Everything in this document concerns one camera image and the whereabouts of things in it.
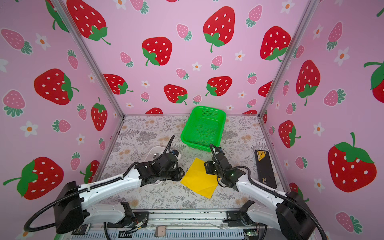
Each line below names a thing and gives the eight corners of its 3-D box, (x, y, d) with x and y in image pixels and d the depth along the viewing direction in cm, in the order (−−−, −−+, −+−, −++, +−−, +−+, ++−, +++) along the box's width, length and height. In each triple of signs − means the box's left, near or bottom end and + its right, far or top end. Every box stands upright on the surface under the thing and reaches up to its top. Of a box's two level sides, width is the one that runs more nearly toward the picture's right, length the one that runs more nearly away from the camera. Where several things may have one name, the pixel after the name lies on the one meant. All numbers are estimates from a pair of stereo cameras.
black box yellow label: (259, 186, 87) (261, 184, 85) (254, 152, 102) (255, 149, 100) (275, 188, 86) (277, 186, 84) (268, 153, 102) (270, 151, 99)
